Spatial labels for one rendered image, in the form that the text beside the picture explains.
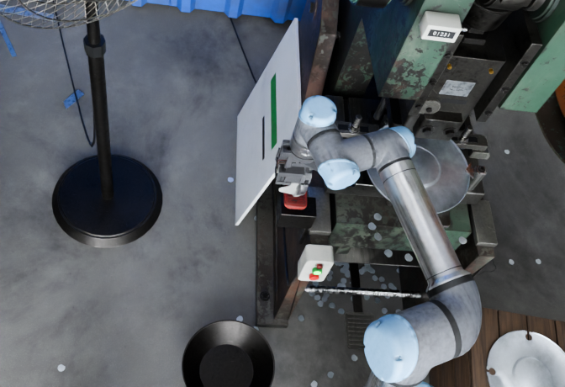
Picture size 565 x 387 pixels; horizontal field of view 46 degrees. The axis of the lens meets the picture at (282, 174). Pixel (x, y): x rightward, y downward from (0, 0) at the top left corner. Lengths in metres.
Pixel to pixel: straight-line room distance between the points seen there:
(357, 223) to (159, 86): 1.27
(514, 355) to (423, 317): 0.95
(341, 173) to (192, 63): 1.65
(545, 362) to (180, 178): 1.41
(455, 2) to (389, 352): 0.67
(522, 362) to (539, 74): 0.97
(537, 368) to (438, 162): 0.73
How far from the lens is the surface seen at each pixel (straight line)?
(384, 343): 1.27
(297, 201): 1.70
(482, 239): 1.97
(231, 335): 2.31
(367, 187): 1.85
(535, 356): 2.25
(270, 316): 2.34
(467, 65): 1.58
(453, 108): 1.71
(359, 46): 1.87
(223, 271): 2.42
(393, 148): 1.42
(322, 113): 1.39
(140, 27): 3.03
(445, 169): 1.86
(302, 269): 1.84
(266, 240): 2.46
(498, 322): 2.24
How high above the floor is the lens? 2.21
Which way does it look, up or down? 57 degrees down
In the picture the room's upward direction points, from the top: 19 degrees clockwise
